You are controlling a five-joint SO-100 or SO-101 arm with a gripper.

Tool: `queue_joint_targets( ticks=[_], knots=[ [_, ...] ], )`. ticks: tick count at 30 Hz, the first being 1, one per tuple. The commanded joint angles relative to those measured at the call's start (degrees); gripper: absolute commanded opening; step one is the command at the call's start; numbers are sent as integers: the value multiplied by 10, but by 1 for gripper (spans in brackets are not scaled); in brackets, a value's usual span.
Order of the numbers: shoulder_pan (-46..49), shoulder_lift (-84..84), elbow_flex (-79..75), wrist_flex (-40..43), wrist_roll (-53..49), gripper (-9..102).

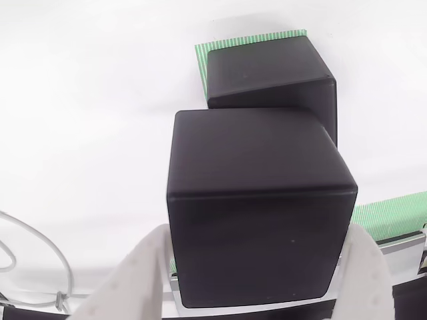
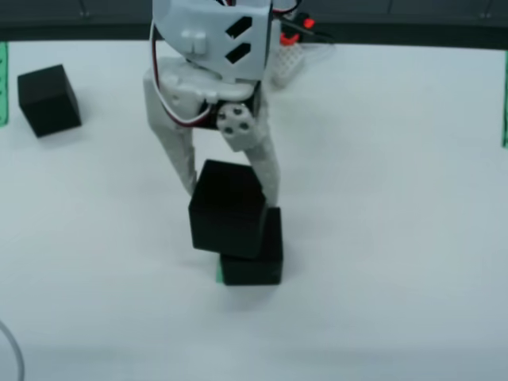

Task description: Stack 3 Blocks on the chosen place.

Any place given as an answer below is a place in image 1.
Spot black cube block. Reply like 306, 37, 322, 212
165, 106, 359, 309
205, 35, 338, 149

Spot green striped square marker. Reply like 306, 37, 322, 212
194, 29, 308, 101

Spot white cable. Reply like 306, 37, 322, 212
0, 209, 91, 307

